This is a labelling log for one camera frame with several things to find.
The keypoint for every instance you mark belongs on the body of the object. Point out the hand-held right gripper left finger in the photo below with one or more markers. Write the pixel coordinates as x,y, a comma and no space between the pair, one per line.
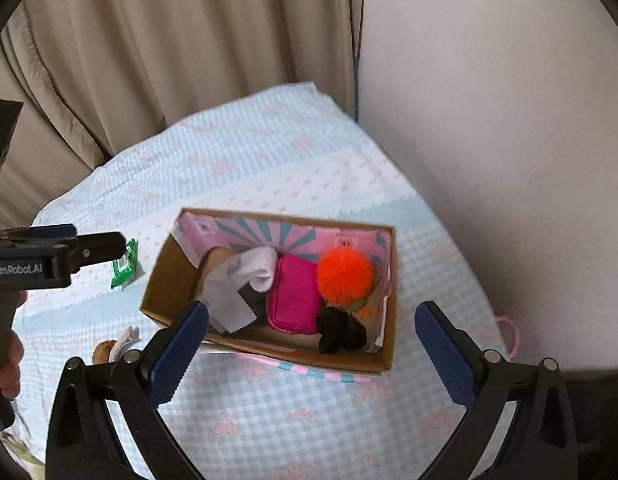
181,347

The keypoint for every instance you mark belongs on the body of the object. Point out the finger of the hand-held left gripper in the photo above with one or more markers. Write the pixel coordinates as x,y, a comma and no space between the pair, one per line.
1,140
96,249

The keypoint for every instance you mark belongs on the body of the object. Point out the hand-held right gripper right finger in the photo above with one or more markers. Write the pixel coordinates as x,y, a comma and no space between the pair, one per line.
444,350

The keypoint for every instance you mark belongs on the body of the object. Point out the green packet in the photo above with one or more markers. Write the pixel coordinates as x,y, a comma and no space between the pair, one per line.
126,272

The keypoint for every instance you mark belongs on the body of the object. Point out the white zigzag-edged cloth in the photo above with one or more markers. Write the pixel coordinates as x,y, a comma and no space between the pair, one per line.
224,300

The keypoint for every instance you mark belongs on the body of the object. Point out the cardboard box with pink print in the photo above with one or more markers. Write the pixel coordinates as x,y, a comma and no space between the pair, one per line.
174,280

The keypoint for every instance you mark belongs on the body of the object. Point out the black scrunchie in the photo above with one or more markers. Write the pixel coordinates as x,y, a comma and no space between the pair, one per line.
339,330

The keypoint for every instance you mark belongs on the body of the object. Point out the white ribbed sock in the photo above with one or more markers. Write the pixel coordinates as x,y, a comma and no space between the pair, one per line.
259,267

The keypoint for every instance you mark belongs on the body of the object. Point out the orange pompom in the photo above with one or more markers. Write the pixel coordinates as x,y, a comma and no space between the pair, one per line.
345,274

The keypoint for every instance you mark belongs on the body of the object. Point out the pink zip pouch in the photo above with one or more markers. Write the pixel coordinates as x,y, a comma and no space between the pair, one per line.
294,292

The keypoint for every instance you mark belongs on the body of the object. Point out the person's left hand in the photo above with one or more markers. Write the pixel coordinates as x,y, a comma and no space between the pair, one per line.
10,365

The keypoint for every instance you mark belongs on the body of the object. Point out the brown plush toy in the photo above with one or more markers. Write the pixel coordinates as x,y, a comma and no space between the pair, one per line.
105,351

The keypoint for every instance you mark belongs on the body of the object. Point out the blue checked blanket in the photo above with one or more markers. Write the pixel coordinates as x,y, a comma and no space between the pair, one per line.
299,425

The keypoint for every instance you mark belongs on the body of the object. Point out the floral patterned cloth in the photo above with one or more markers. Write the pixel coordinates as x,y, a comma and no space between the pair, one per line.
24,450

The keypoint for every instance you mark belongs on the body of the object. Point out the beige curtain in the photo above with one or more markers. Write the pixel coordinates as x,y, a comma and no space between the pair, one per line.
189,35

